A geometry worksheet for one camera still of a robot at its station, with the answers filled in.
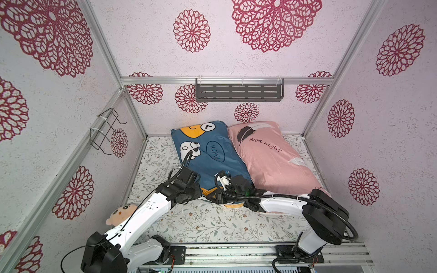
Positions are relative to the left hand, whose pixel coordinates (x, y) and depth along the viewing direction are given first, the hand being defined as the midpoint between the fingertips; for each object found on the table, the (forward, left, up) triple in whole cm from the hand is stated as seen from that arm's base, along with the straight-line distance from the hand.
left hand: (198, 193), depth 81 cm
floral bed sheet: (-10, -2, -11) cm, 15 cm away
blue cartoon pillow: (+29, -6, -5) cm, 30 cm away
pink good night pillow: (+15, -38, +2) cm, 41 cm away
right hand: (-3, -4, +2) cm, 5 cm away
